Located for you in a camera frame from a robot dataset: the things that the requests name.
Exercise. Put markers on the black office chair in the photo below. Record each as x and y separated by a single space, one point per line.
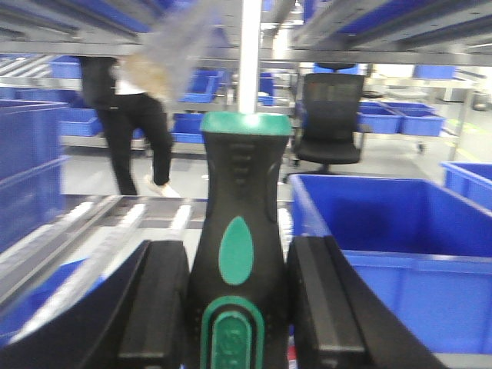
330 103

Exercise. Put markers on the green-black screwdriver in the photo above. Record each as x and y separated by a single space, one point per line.
237 303

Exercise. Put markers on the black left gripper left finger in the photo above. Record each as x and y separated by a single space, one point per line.
133 319

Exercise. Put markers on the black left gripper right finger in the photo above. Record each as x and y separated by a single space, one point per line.
339 322

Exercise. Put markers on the person in black clothes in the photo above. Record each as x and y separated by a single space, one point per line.
122 107

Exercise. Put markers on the blue bin on rollers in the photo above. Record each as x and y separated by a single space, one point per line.
424 251

